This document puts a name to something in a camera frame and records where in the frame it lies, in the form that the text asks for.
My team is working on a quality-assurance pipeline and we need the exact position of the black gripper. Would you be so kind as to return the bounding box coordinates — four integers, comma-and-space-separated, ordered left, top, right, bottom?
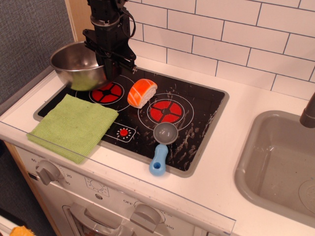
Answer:
83, 13, 137, 81

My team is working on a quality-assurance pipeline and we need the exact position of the stainless steel pot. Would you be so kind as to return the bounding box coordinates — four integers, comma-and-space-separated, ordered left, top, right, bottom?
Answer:
50, 41, 110, 91

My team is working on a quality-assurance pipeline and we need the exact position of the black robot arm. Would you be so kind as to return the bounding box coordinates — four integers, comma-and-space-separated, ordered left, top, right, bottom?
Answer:
83, 0, 137, 81

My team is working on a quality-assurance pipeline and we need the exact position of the orange salmon sushi toy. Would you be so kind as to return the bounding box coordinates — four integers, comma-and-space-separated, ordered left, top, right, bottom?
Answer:
127, 78, 158, 109

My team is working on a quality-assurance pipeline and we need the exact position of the black toy stovetop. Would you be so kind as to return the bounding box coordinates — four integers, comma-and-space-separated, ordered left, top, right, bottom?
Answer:
34, 69, 229, 177

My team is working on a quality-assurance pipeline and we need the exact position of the green microfiber cloth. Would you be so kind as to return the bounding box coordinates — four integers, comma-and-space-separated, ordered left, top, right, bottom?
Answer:
27, 94, 119, 164

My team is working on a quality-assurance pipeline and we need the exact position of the grey left timer knob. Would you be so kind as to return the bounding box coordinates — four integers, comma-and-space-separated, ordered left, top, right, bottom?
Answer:
35, 160, 61, 185

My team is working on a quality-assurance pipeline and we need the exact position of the grey oven knob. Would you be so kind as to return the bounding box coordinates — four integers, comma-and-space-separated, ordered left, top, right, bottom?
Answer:
130, 204, 161, 233

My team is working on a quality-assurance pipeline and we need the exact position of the yellow object at corner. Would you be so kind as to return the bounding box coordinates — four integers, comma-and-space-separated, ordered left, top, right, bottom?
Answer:
9, 226, 35, 236

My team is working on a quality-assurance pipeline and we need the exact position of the grey sink basin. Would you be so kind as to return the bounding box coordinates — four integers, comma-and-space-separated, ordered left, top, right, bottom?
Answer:
235, 111, 315, 227

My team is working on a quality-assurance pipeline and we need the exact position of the grey faucet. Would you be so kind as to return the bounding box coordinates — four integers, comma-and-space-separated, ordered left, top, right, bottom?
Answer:
300, 93, 315, 128

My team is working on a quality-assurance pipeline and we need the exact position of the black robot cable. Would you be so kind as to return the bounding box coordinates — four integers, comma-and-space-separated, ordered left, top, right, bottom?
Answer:
120, 6, 137, 40

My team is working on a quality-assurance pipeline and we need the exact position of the grey scoop blue handle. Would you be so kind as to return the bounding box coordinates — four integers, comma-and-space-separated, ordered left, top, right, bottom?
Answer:
149, 122, 178, 176

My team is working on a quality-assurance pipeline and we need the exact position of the grey oven door handle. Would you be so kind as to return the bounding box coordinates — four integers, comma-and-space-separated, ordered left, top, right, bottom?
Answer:
68, 203, 135, 236

